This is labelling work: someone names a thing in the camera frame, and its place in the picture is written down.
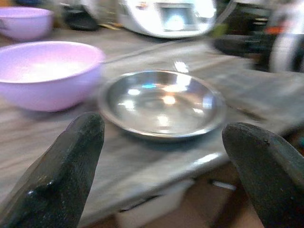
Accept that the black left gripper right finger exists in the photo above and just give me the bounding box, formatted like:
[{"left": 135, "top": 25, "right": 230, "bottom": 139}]
[{"left": 222, "top": 122, "right": 304, "bottom": 228}]

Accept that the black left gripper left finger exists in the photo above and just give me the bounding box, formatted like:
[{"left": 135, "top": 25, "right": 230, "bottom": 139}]
[{"left": 0, "top": 112, "right": 105, "bottom": 228}]

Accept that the large pink plastic bowl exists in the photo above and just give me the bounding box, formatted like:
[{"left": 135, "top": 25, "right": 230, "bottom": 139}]
[{"left": 0, "top": 40, "right": 106, "bottom": 112}]

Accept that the shiny steel plate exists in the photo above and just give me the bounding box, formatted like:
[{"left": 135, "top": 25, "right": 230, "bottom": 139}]
[{"left": 97, "top": 70, "right": 226, "bottom": 143}]

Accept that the dark appliance with orange mark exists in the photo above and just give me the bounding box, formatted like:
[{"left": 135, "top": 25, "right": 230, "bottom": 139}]
[{"left": 211, "top": 0, "right": 304, "bottom": 73}]

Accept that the black round object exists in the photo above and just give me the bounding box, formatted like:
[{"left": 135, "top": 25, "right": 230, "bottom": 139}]
[{"left": 63, "top": 4, "right": 100, "bottom": 31}]

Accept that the small pink plastic bowl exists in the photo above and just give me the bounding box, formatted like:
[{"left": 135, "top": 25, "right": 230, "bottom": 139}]
[{"left": 0, "top": 6, "right": 54, "bottom": 41}]

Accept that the white rice cooker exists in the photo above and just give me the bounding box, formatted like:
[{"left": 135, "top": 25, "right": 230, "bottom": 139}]
[{"left": 118, "top": 0, "right": 217, "bottom": 38}]

